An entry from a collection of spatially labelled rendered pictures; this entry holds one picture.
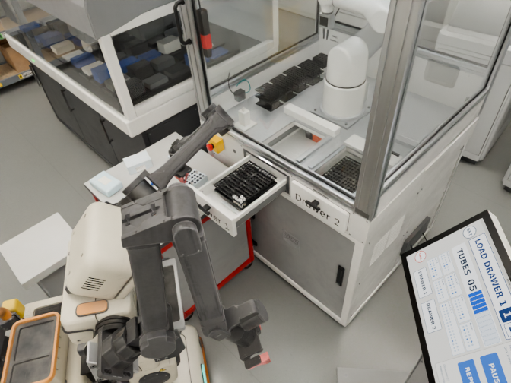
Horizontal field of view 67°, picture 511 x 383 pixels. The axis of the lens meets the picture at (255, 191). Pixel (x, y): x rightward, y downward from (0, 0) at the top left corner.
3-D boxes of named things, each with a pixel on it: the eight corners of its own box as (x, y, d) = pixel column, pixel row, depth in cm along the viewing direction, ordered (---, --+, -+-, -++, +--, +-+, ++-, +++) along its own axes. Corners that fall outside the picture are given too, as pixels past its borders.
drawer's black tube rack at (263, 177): (242, 214, 166) (240, 204, 161) (215, 194, 175) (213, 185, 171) (277, 187, 176) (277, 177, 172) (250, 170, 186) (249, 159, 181)
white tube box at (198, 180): (190, 195, 187) (188, 189, 184) (178, 188, 191) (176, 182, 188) (207, 180, 193) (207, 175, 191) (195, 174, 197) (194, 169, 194)
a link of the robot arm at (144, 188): (115, 205, 116) (129, 217, 118) (138, 185, 113) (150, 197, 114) (127, 194, 125) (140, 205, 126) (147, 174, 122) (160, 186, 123)
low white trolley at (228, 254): (185, 331, 218) (151, 251, 164) (127, 267, 251) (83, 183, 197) (258, 267, 245) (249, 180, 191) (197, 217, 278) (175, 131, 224)
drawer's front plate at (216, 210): (234, 237, 160) (231, 219, 152) (191, 203, 175) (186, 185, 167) (237, 235, 160) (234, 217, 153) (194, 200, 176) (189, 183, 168)
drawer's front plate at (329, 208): (344, 233, 158) (347, 215, 150) (290, 198, 173) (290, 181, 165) (346, 231, 159) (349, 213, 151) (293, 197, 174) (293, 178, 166)
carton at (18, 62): (17, 73, 425) (4, 49, 405) (7, 64, 442) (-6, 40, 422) (53, 59, 444) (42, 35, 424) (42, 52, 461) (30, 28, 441)
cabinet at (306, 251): (345, 336, 211) (367, 248, 154) (222, 235, 265) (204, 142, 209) (432, 235, 255) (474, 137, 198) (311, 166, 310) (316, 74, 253)
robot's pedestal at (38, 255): (88, 362, 209) (20, 288, 155) (64, 325, 225) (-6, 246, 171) (136, 324, 223) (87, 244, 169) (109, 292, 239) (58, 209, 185)
